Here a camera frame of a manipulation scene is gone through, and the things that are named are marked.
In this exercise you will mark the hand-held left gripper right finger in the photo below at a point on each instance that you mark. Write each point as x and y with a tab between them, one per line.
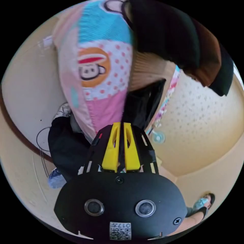
132	154

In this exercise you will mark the black cloth heap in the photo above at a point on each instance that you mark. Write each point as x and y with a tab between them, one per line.
64	144

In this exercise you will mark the person's body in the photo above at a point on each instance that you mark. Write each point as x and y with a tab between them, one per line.
202	203

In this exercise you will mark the colourful printed curtain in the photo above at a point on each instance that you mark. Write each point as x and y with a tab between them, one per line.
167	95

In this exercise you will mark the bed with printed quilt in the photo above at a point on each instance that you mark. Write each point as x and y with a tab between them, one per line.
150	66

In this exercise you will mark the person's left forearm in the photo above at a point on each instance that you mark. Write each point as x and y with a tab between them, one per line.
190	221

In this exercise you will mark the white wall socket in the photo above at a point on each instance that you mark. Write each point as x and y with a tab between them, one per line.
46	41

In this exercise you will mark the black pants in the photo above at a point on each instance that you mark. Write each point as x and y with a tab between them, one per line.
142	106

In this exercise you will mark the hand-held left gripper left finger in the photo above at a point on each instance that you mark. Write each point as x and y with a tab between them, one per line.
111	152

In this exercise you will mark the pile of clothes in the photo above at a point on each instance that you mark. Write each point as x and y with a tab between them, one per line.
171	30

